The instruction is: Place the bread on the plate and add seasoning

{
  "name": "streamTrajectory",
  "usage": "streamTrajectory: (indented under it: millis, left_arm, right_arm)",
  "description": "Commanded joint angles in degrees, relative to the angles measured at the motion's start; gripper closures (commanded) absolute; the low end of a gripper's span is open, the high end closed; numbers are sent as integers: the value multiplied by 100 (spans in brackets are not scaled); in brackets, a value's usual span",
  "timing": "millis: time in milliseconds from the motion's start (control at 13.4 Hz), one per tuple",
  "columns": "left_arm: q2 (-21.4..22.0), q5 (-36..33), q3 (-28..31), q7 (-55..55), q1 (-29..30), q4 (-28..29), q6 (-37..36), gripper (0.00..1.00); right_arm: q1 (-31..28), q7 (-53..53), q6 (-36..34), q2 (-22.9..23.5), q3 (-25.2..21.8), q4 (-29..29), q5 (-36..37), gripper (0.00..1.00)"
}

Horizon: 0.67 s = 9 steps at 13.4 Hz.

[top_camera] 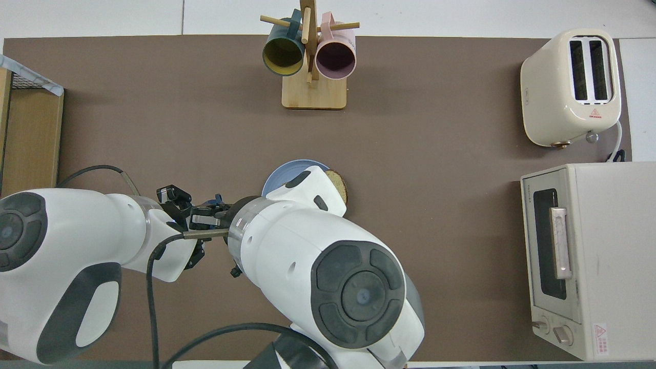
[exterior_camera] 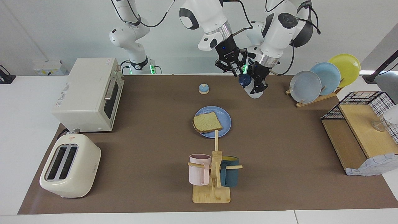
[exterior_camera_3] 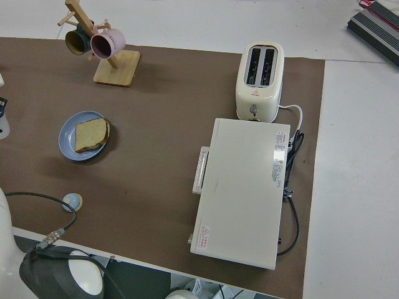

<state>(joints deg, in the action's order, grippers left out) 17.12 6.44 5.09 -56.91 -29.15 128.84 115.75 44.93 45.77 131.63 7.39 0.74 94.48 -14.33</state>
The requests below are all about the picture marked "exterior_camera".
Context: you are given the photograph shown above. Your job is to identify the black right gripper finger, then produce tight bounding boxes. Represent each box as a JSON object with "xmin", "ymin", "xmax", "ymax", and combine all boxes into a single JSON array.
[
  {"xmin": 235, "ymin": 48, "xmax": 248, "ymax": 75},
  {"xmin": 215, "ymin": 59, "xmax": 237, "ymax": 77}
]

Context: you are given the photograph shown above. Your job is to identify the squeeze bottle with navy cap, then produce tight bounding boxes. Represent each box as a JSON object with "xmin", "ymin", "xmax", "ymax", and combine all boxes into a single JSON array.
[{"xmin": 238, "ymin": 74, "xmax": 265, "ymax": 99}]

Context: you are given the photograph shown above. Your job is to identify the slice of brown bread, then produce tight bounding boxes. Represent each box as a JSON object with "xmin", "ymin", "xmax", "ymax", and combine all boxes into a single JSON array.
[{"xmin": 192, "ymin": 112, "xmax": 223, "ymax": 133}]

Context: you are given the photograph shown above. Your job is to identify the grey plate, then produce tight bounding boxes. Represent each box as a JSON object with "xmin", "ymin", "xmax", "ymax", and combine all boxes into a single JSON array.
[{"xmin": 289, "ymin": 70, "xmax": 322, "ymax": 104}]

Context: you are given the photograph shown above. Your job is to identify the light blue plate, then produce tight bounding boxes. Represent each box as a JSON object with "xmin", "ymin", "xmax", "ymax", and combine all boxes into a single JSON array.
[{"xmin": 310, "ymin": 62, "xmax": 341, "ymax": 96}]

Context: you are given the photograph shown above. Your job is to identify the yellow plate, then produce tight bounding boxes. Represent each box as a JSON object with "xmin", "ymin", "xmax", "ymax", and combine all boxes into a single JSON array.
[{"xmin": 328, "ymin": 54, "xmax": 361, "ymax": 88}]

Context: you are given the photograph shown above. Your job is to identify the wooden dish rack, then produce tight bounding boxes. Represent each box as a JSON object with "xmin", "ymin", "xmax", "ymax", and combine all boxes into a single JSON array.
[{"xmin": 285, "ymin": 78, "xmax": 344, "ymax": 108}]

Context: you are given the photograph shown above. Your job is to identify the dark green mug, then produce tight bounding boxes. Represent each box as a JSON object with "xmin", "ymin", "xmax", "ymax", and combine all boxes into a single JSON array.
[{"xmin": 220, "ymin": 156, "xmax": 239, "ymax": 188}]

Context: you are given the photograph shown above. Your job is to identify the wooden shelf unit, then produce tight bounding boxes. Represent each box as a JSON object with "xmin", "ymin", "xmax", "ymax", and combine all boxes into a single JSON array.
[{"xmin": 320, "ymin": 91, "xmax": 398, "ymax": 176}]

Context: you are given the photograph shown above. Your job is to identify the pink mug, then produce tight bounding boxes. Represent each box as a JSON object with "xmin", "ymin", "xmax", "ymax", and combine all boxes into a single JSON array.
[{"xmin": 189, "ymin": 154, "xmax": 212, "ymax": 186}]

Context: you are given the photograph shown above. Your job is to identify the wooden mug tree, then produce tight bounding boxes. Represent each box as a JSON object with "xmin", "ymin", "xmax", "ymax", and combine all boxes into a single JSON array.
[{"xmin": 187, "ymin": 130, "xmax": 243, "ymax": 203}]

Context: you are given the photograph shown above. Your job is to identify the clear glass cup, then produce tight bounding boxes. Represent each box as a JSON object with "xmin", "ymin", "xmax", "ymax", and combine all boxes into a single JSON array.
[{"xmin": 372, "ymin": 119, "xmax": 388, "ymax": 132}]

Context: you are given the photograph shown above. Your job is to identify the brown table mat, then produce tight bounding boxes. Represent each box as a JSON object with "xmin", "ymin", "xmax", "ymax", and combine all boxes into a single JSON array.
[{"xmin": 18, "ymin": 74, "xmax": 398, "ymax": 215}]

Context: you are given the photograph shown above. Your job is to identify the white rounded object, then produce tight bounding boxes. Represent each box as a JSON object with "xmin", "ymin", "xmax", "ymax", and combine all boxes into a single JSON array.
[{"xmin": 382, "ymin": 104, "xmax": 398, "ymax": 125}]

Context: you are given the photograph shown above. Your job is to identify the marble patterned cloth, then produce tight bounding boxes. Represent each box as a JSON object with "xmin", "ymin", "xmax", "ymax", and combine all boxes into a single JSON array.
[{"xmin": 345, "ymin": 152, "xmax": 398, "ymax": 176}]

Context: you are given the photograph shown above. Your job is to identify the white toaster oven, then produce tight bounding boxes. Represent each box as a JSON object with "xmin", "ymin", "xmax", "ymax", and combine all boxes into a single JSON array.
[{"xmin": 51, "ymin": 58, "xmax": 125, "ymax": 133}]

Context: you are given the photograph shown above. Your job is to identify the cream two-slot toaster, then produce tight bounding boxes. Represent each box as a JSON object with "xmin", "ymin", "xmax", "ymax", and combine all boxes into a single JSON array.
[{"xmin": 39, "ymin": 132, "xmax": 102, "ymax": 198}]

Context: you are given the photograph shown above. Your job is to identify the black table clamp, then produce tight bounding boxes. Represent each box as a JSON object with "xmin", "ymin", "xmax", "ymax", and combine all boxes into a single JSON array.
[{"xmin": 0, "ymin": 64, "xmax": 16, "ymax": 84}]

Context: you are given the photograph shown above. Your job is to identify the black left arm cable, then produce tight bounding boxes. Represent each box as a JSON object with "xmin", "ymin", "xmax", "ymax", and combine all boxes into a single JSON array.
[{"xmin": 264, "ymin": 0, "xmax": 321, "ymax": 77}]

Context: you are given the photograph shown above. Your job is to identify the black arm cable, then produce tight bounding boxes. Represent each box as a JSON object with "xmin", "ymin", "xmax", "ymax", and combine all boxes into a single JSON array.
[
  {"xmin": 110, "ymin": 0, "xmax": 252, "ymax": 35},
  {"xmin": 264, "ymin": 0, "xmax": 321, "ymax": 77}
]

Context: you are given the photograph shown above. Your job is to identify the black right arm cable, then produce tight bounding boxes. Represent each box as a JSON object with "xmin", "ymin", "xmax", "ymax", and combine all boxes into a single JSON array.
[{"xmin": 110, "ymin": 0, "xmax": 252, "ymax": 35}]

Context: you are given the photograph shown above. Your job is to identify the black camera stand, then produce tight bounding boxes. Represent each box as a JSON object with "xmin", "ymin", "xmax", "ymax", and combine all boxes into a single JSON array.
[{"xmin": 362, "ymin": 50, "xmax": 398, "ymax": 84}]

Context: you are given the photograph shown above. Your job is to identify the black wire basket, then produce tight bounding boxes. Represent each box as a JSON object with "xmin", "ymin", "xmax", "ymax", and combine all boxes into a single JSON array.
[{"xmin": 320, "ymin": 91, "xmax": 398, "ymax": 144}]

